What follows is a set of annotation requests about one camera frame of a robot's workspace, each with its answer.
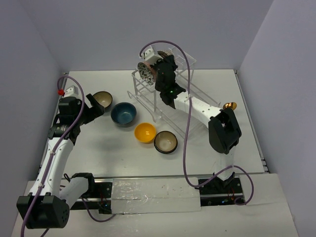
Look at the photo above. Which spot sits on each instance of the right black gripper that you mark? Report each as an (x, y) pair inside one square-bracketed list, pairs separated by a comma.
[(170, 59)]

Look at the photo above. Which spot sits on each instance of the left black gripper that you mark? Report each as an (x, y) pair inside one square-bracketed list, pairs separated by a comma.
[(91, 111)]

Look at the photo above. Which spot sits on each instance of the red patterned white bowl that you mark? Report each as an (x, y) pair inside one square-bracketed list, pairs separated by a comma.
[(164, 53)]

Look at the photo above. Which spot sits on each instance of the pink patterned bowl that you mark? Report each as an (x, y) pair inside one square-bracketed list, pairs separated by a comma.
[(152, 70)]

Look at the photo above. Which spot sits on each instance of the leaf patterned bowl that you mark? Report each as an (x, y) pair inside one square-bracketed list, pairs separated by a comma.
[(145, 73)]

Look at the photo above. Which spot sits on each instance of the yellow bowl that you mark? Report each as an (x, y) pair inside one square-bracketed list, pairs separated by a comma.
[(145, 132)]

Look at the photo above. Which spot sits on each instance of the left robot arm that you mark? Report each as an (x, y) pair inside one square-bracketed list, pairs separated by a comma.
[(47, 206)]

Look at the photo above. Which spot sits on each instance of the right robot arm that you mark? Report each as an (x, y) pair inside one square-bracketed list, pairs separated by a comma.
[(223, 128)]

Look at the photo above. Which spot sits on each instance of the beige bowl black rim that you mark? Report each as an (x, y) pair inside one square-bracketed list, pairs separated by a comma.
[(104, 98)]

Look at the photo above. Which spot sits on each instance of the dark blue ceramic bowl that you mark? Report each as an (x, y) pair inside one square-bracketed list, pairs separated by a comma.
[(123, 114)]

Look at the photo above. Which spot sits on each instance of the gold metal spoon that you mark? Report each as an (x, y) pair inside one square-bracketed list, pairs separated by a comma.
[(231, 105)]

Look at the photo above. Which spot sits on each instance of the beige bowl dark exterior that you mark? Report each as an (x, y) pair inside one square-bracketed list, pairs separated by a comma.
[(165, 142)]

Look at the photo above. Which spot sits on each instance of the clear taped plastic sheet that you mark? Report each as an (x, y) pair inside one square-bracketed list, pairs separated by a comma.
[(154, 195)]

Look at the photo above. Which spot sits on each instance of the white wire dish rack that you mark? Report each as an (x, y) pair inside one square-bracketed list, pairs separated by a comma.
[(150, 99)]

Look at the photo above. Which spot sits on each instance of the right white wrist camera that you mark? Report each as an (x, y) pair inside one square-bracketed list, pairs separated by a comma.
[(151, 56)]

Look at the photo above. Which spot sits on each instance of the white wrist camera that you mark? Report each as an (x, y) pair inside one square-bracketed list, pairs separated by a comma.
[(72, 91), (151, 56)]

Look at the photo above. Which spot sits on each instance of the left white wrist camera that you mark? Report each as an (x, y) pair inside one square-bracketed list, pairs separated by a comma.
[(72, 91)]

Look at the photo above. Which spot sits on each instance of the black mounting rail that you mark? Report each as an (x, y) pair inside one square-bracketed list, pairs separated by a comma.
[(211, 194)]

